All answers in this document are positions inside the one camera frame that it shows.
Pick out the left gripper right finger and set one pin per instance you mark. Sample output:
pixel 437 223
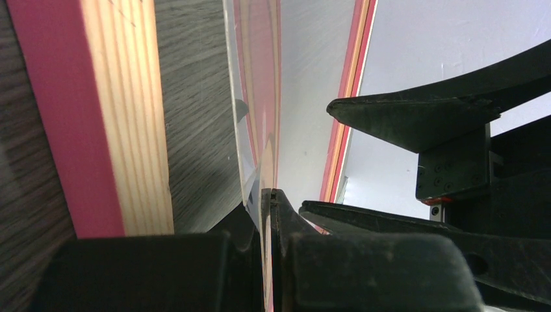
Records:
pixel 355 272

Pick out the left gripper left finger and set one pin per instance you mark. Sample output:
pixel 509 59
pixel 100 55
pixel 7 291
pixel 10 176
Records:
pixel 218 270

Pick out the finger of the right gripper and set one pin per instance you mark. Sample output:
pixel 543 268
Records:
pixel 510 272
pixel 426 116

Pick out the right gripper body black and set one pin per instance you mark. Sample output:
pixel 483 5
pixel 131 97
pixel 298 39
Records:
pixel 491 185

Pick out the transparent acrylic sheet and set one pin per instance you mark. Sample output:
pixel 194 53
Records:
pixel 287 60

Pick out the pink wooden picture frame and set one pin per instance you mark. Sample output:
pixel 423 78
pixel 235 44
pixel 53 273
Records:
pixel 134 101

